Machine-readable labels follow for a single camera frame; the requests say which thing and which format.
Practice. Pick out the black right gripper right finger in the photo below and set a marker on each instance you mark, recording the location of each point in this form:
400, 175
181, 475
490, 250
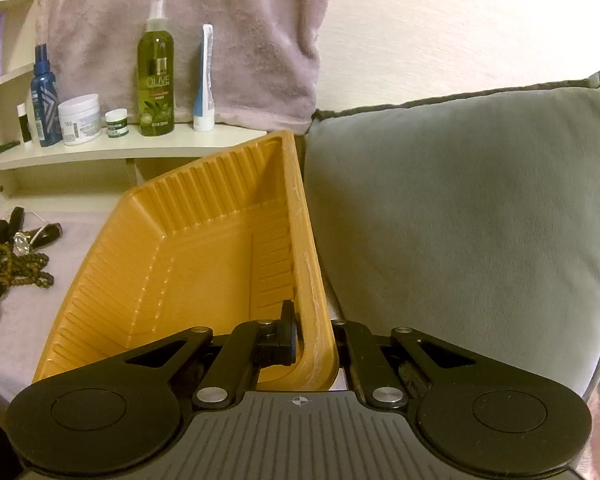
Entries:
478, 415

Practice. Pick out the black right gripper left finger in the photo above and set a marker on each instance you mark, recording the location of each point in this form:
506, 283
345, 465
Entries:
111, 416

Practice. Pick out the orange plastic tray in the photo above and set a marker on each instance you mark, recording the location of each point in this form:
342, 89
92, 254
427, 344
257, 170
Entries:
223, 240

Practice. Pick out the lilac fleece mat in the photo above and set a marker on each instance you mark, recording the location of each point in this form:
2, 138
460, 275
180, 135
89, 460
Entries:
27, 313

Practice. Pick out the grey cushion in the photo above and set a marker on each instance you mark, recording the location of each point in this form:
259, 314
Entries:
474, 218

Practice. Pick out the cream wooden shelf unit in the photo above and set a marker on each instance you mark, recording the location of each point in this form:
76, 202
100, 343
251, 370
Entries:
90, 176

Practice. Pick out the small green-label jar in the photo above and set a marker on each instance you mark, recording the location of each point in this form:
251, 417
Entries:
117, 122

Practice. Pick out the white cream jar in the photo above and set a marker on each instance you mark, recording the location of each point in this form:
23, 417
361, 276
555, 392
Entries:
79, 119

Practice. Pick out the blue white tube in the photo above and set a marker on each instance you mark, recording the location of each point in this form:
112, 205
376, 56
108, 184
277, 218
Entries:
204, 109

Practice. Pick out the black white lip balm stick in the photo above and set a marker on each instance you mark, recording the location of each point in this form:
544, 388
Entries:
24, 125

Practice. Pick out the blue spray bottle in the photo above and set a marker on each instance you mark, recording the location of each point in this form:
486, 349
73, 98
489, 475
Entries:
45, 99

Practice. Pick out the green olive spray bottle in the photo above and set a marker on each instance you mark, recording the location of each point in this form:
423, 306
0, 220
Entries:
155, 74

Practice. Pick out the lilac fleece blanket on wall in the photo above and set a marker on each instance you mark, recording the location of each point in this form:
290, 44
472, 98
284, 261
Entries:
265, 62

